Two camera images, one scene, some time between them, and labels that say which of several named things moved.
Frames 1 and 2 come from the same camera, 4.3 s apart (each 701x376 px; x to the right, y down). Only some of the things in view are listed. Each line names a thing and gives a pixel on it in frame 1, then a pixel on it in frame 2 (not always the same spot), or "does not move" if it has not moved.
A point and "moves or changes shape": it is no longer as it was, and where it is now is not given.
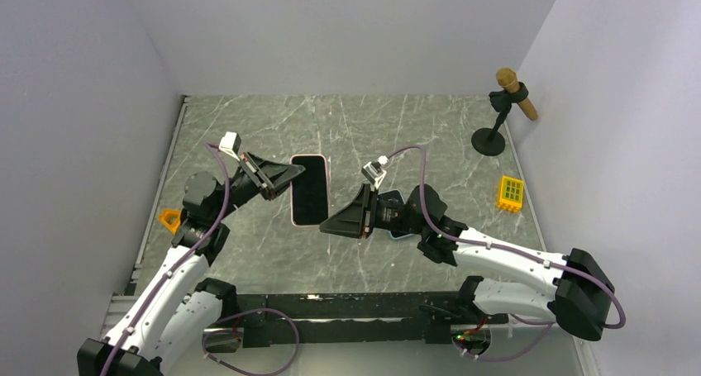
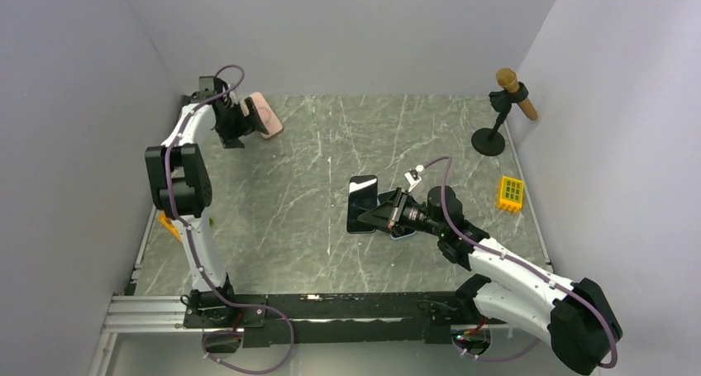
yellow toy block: x=512 y=193 does not move
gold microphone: x=507 y=79 does not move
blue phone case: x=397 y=195 does not move
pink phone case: x=309 y=191 -> x=273 y=124
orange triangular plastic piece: x=171 y=219 does not move
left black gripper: x=276 y=177 -> x=231 y=139
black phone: x=309 y=192 moves or changes shape
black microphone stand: x=490 y=141 does not move
